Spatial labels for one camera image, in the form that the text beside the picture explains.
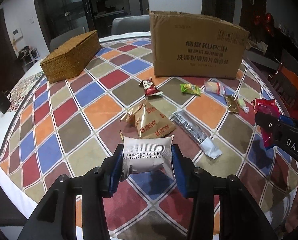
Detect grey chair left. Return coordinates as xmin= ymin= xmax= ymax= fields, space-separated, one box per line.
xmin=49 ymin=27 xmax=86 ymax=52

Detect colourful checkered tablecloth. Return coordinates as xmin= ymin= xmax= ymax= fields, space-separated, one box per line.
xmin=0 ymin=34 xmax=298 ymax=224

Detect brown cardboard box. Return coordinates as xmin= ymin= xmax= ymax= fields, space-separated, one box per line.
xmin=150 ymin=11 xmax=249 ymax=79

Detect black mug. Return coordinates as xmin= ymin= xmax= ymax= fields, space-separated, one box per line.
xmin=0 ymin=90 xmax=11 ymax=114

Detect clear white snack packet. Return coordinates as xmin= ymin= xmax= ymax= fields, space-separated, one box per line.
xmin=204 ymin=81 xmax=225 ymax=96

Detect black silver stick packet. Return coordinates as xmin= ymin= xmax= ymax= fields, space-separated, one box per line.
xmin=172 ymin=110 xmax=222 ymax=160

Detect small brown gold packet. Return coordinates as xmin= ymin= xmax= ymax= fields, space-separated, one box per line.
xmin=223 ymin=94 xmax=239 ymax=114

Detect green candy packet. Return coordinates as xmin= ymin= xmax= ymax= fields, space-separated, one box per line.
xmin=180 ymin=83 xmax=201 ymax=96

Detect pale green wrapped candy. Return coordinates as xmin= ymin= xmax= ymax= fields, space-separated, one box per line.
xmin=236 ymin=98 xmax=249 ymax=114

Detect white low cabinet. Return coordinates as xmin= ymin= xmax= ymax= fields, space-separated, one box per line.
xmin=244 ymin=40 xmax=279 ymax=71

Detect glass sliding door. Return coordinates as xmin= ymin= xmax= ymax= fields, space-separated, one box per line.
xmin=34 ymin=0 xmax=149 ymax=46

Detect white shoe rack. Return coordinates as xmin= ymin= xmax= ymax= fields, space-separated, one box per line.
xmin=17 ymin=46 xmax=39 ymax=72

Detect red hawthorn snack packet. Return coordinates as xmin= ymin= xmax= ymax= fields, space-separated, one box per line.
xmin=252 ymin=99 xmax=280 ymax=150

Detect woven wicker basket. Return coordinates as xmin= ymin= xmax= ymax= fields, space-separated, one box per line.
xmin=40 ymin=30 xmax=101 ymax=83

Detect small red snack packet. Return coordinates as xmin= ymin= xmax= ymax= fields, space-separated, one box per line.
xmin=139 ymin=77 xmax=163 ymax=97

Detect red heart balloons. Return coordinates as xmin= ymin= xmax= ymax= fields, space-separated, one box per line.
xmin=254 ymin=13 xmax=274 ymax=35

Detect gold biscuit packet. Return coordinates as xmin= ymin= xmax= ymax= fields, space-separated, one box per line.
xmin=120 ymin=100 xmax=176 ymax=139

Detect grey chair middle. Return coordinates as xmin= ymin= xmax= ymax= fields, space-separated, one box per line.
xmin=111 ymin=15 xmax=150 ymax=35

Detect grey chair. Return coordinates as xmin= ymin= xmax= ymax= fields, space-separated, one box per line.
xmin=49 ymin=27 xmax=86 ymax=52
xmin=111 ymin=15 xmax=150 ymax=35

